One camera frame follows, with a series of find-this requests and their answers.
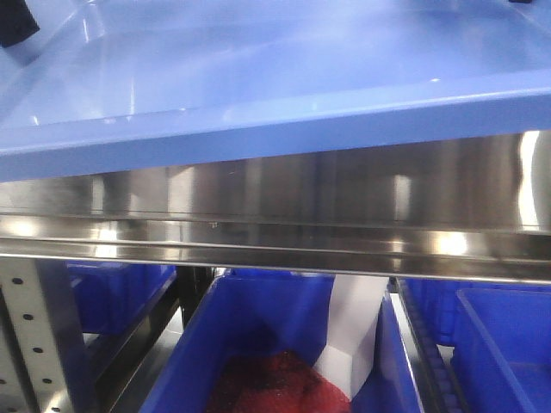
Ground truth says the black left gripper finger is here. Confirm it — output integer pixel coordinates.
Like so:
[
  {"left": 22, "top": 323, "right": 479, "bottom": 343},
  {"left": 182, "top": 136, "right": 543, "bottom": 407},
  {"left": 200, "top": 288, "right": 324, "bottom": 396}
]
[{"left": 0, "top": 0, "right": 40, "bottom": 47}]

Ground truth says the blue plastic tray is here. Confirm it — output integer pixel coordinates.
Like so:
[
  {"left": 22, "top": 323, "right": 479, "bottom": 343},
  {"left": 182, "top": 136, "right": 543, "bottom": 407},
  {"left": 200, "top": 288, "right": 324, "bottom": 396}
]
[{"left": 1, "top": 1, "right": 550, "bottom": 182}]

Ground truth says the perforated steel shelf upright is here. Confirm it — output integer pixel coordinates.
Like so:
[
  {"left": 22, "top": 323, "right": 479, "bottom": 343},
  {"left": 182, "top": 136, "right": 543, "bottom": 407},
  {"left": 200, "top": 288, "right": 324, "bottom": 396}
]
[{"left": 0, "top": 259, "right": 96, "bottom": 413}]

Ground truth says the stainless steel shelf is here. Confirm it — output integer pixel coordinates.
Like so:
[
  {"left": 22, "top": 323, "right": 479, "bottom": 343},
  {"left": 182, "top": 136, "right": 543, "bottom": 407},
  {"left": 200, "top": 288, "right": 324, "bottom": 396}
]
[{"left": 1, "top": 131, "right": 550, "bottom": 284}]

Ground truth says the blue bin lower left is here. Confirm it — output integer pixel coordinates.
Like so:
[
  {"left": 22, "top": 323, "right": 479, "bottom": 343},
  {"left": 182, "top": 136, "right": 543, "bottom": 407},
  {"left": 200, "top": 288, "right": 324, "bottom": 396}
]
[{"left": 66, "top": 261, "right": 176, "bottom": 335}]

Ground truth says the blue bin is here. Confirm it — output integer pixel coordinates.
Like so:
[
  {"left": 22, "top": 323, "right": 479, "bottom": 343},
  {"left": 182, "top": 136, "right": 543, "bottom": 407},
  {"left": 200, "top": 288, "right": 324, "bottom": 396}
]
[
  {"left": 141, "top": 268, "right": 422, "bottom": 412},
  {"left": 66, "top": 261, "right": 176, "bottom": 335},
  {"left": 406, "top": 280, "right": 550, "bottom": 412}
]

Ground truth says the blue bin lower centre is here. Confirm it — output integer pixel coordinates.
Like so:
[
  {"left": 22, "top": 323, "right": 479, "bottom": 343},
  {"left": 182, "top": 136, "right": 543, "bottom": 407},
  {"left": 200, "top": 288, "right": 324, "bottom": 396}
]
[{"left": 141, "top": 268, "right": 422, "bottom": 412}]

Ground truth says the red mesh cloth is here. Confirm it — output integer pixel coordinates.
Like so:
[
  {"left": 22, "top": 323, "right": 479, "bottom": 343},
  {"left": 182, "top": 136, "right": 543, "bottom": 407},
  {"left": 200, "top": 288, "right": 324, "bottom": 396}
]
[{"left": 204, "top": 350, "right": 351, "bottom": 413}]

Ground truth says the white paper sheet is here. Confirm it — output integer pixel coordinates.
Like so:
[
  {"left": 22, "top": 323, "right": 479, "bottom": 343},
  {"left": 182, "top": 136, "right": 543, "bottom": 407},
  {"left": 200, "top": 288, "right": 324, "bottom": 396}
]
[{"left": 314, "top": 274, "right": 388, "bottom": 399}]

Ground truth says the blue bin lower right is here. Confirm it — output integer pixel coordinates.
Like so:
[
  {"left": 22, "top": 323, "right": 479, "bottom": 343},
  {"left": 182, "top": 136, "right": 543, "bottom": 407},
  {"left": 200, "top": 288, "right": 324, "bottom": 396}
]
[{"left": 406, "top": 280, "right": 550, "bottom": 412}]

